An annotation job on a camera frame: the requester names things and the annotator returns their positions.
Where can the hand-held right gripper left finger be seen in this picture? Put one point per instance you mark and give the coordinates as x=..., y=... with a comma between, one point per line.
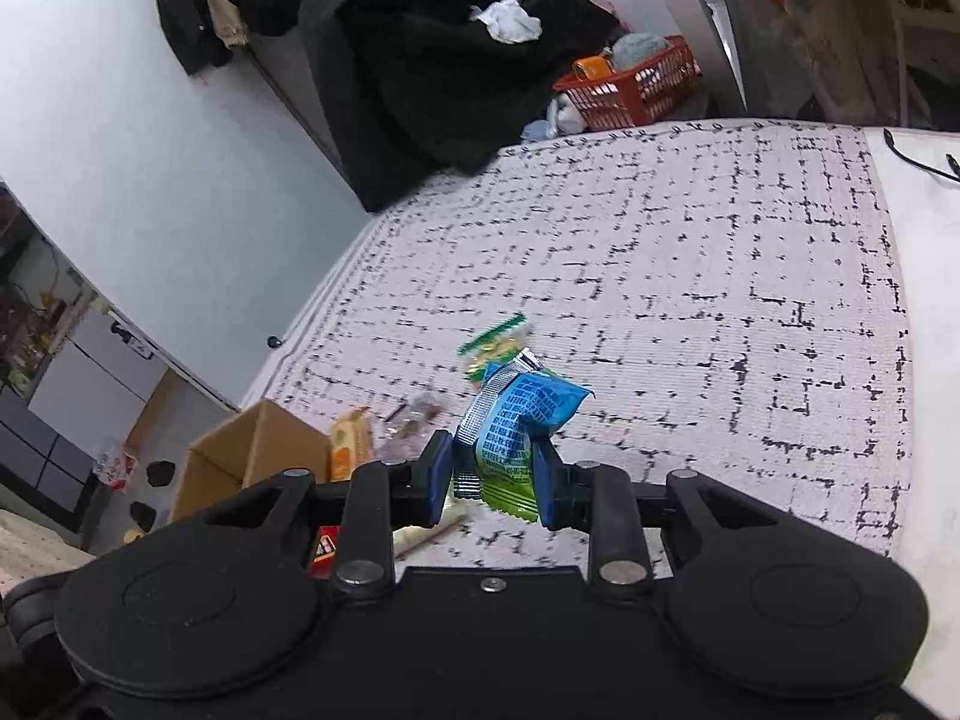
x=441, y=476

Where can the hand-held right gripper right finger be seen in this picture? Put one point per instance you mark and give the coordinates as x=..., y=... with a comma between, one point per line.
x=547, y=491

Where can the clear brown snack packet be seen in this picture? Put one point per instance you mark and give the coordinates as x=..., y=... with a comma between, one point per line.
x=412, y=420

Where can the blue green snack packet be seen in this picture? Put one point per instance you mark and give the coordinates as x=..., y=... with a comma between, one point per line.
x=517, y=427

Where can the orange rice cracker packet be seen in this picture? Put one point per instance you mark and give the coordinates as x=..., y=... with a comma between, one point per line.
x=349, y=450

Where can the green yellow snack packet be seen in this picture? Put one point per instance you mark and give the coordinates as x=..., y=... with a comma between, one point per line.
x=491, y=345

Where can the cardboard box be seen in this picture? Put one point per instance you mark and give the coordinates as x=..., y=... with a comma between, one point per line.
x=255, y=442

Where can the red snack packet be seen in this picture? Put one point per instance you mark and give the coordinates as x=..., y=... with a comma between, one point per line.
x=326, y=549

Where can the black slipper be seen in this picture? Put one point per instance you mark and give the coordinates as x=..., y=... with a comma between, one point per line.
x=142, y=516

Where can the red white carton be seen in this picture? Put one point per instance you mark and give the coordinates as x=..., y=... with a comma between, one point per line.
x=116, y=466

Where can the white cabinet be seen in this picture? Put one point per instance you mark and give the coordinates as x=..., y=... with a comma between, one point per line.
x=90, y=382

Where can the printed bed blanket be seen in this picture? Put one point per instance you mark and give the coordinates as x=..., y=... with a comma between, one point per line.
x=675, y=277

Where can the black coat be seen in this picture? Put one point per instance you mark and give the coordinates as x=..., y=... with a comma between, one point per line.
x=420, y=90

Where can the red plastic basket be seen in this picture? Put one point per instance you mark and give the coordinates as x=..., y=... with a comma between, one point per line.
x=645, y=90

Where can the grey blue cloth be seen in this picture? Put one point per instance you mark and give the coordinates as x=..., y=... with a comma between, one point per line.
x=637, y=49

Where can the white cloth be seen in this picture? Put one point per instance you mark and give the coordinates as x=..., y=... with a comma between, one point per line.
x=506, y=19

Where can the hanging dark clothes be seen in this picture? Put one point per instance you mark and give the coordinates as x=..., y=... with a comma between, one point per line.
x=180, y=7

